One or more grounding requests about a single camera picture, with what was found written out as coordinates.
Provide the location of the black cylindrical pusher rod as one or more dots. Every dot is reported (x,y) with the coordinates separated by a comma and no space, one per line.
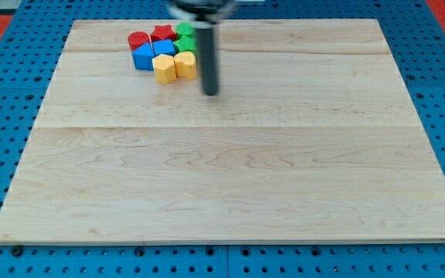
(208,62)

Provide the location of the green star block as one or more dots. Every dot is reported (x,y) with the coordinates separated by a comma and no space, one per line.
(185,44)

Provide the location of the yellow heart block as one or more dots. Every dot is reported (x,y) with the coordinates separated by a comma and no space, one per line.
(186,65)

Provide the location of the green cylinder block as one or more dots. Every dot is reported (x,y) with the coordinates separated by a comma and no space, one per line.
(185,29)

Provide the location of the blue triangular block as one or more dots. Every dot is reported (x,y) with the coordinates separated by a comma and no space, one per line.
(142,57)

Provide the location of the yellow hexagon block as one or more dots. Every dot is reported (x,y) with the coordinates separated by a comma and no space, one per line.
(164,69)

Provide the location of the red cylinder block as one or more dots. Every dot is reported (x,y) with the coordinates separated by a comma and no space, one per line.
(137,39)

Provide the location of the light wooden board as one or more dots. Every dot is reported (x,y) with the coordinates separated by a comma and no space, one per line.
(312,139)

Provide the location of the blue cube block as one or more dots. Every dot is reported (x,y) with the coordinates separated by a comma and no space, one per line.
(165,47)

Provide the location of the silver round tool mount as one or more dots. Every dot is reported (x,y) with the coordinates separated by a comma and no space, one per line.
(201,10)

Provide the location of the red star block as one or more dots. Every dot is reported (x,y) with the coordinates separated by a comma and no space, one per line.
(163,32)

